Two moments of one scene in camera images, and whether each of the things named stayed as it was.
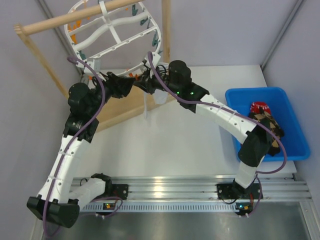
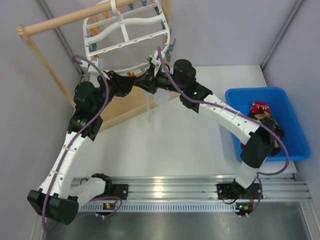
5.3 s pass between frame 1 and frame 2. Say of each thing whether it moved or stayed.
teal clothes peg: moved
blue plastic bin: stayed
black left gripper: stayed
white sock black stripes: moved
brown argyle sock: stayed
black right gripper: stayed
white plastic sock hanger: moved
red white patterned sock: stayed
